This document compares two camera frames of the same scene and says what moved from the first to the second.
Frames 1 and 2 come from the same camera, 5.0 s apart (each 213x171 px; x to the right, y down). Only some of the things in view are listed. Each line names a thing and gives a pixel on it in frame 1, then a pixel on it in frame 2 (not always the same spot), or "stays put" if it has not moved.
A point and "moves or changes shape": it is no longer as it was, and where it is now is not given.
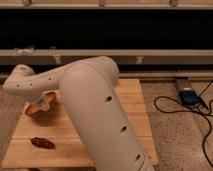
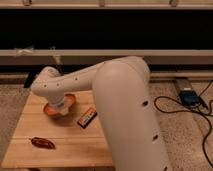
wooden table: (51, 142) stays put
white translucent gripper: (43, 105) -> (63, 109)
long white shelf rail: (122, 56) stays put
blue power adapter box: (189, 97) stays put
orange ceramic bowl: (51, 98) moves or changes shape
